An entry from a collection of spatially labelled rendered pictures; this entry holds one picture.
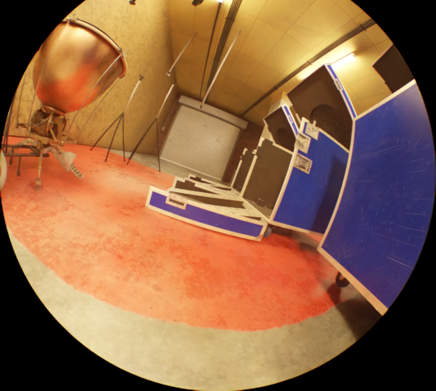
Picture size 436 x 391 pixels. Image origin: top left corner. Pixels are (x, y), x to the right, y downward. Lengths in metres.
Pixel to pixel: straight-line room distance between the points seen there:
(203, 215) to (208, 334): 0.70
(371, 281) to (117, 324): 0.70
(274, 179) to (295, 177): 0.91
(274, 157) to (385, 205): 1.57
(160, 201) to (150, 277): 0.56
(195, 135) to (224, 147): 1.40
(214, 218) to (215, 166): 5.99
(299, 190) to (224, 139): 6.11
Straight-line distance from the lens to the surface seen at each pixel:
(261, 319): 0.55
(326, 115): 2.02
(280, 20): 3.27
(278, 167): 1.99
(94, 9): 2.39
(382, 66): 1.67
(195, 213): 0.94
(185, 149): 6.81
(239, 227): 1.00
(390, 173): 0.70
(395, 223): 0.62
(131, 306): 0.44
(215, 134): 6.97
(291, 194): 1.09
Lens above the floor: 0.37
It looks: 1 degrees down
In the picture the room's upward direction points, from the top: 21 degrees clockwise
